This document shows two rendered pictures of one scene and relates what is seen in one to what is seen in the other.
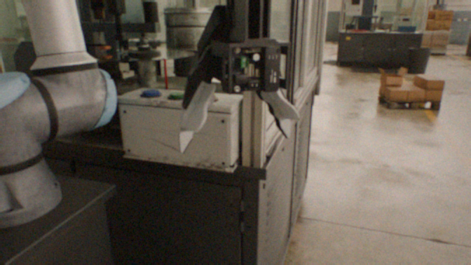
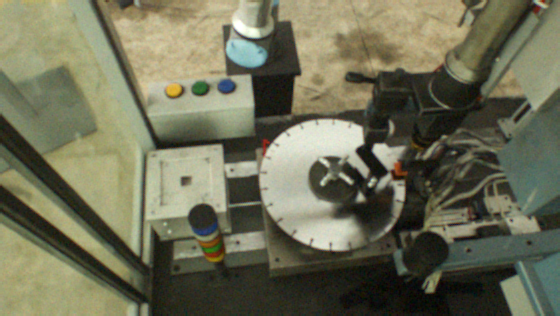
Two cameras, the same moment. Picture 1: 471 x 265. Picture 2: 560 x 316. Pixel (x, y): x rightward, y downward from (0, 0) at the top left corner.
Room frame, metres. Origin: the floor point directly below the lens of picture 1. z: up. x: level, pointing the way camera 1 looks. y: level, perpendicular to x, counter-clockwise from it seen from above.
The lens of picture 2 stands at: (1.47, 0.00, 1.77)
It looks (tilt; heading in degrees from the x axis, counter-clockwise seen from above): 60 degrees down; 150
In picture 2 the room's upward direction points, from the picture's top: 5 degrees clockwise
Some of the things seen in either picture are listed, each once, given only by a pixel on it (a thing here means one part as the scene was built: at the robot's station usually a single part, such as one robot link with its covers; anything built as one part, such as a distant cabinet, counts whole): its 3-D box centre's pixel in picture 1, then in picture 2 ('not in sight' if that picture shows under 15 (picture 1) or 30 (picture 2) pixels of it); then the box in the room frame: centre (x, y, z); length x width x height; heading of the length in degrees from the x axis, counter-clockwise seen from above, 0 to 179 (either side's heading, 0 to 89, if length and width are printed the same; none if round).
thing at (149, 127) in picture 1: (183, 127); (204, 110); (0.77, 0.12, 0.82); 0.28 x 0.11 x 0.15; 72
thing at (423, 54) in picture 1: (418, 61); not in sight; (6.55, -3.48, 0.24); 0.39 x 0.39 x 0.47
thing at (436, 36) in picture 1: (432, 31); not in sight; (10.25, -5.70, 0.59); 1.26 x 0.86 x 1.18; 152
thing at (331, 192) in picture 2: (144, 50); (333, 176); (1.16, 0.30, 0.96); 0.11 x 0.11 x 0.03
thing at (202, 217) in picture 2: not in sight; (203, 219); (1.21, 0.00, 1.14); 0.05 x 0.04 x 0.03; 162
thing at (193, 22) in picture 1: (193, 42); not in sight; (1.95, 0.24, 0.93); 0.31 x 0.31 x 0.36
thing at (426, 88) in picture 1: (409, 91); not in sight; (4.11, -2.14, 0.18); 0.60 x 0.40 x 0.36; 86
